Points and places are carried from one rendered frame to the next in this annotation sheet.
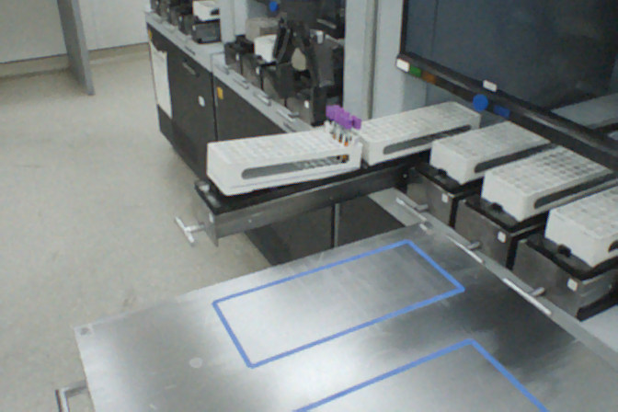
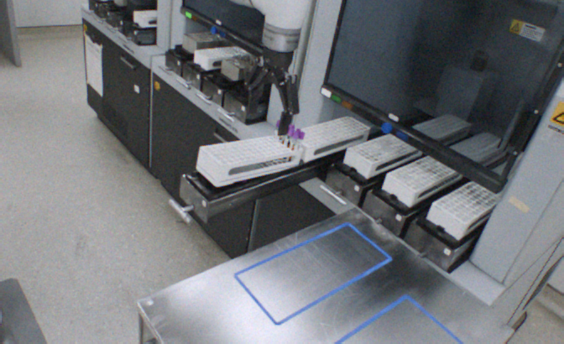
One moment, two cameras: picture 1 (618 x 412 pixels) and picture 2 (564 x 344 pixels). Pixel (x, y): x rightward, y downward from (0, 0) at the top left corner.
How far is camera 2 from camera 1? 0.31 m
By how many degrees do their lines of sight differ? 16
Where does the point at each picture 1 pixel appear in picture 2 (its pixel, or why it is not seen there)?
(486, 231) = (387, 212)
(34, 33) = not seen: outside the picture
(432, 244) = (363, 225)
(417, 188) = (335, 179)
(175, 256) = (112, 207)
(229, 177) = (220, 174)
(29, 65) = not seen: outside the picture
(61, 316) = (23, 258)
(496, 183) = (394, 181)
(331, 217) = not seen: hidden behind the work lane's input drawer
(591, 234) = (460, 221)
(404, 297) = (357, 266)
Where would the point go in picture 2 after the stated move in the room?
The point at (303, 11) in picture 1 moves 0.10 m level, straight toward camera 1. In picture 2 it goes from (282, 59) to (292, 75)
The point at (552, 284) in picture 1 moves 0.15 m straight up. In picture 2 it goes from (432, 250) to (453, 204)
